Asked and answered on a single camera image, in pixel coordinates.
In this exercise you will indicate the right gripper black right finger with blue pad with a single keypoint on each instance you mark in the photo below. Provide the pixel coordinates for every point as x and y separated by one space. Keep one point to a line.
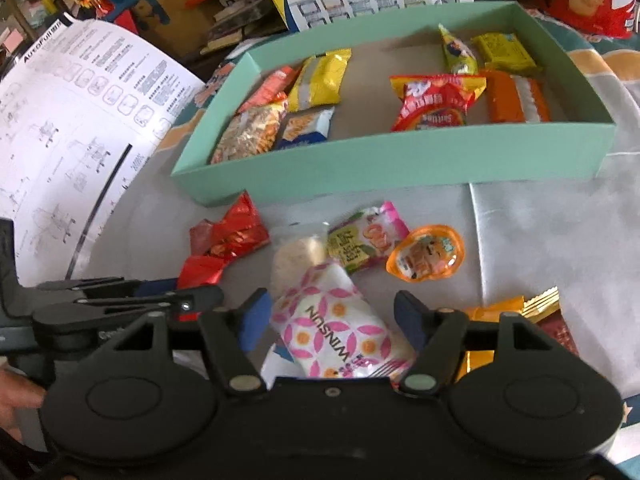
437 338

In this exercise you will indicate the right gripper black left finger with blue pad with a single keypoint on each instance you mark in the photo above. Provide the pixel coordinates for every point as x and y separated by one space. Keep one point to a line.
229 337

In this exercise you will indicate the orange yellow snack pack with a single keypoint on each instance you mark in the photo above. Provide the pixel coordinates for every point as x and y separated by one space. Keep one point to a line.
485 319

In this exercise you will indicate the white pink patterned snack pack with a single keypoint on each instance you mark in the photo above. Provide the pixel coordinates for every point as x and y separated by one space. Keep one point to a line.
331 331

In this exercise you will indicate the person's left hand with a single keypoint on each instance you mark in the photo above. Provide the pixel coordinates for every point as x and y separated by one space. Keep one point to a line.
16 392

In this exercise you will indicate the orange jelly cup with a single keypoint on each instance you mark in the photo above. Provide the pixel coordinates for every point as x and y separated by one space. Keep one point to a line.
429 253

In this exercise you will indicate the red crinkled candy wrapper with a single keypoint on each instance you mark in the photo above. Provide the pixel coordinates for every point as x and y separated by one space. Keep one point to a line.
215 245

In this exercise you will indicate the clear pack white snack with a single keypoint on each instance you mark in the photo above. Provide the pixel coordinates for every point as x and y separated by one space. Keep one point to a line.
296 248

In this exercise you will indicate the dark red gold snack pack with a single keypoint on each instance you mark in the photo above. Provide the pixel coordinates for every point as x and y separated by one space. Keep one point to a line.
545 311

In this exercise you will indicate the pink green candy pack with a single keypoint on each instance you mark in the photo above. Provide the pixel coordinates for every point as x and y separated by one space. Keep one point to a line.
367 237

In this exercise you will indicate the grey orange teal blanket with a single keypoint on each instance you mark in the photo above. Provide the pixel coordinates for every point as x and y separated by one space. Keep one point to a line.
521 237

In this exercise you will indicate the brown patterned noodle snack pack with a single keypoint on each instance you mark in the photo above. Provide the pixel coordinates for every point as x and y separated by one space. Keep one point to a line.
250 133

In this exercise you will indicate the blue white cracker pack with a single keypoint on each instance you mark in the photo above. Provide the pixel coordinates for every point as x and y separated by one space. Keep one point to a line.
306 129

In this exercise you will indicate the red yellow chip bag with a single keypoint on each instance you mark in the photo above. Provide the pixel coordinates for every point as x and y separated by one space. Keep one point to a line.
436 100

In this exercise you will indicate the white instruction manual sheet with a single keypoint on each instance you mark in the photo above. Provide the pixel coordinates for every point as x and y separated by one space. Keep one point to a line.
82 111

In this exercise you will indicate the mint green cardboard box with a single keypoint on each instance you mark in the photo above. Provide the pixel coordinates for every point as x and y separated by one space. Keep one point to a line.
364 153

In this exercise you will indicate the orange white wafer pack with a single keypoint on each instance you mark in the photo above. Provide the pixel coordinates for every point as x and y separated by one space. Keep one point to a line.
514 99

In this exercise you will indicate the salmon orange snack bar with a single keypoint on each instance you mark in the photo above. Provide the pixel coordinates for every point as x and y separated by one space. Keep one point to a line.
273 87

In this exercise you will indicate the yellow silver snack pack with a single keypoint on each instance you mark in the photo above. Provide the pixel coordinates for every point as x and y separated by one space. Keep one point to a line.
319 81

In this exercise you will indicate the yellow green candy stick pack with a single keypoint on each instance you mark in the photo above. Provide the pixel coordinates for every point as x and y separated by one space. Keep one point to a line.
459 58

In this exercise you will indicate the yellow square snack pack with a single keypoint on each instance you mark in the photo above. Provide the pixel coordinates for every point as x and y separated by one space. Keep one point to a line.
500 51

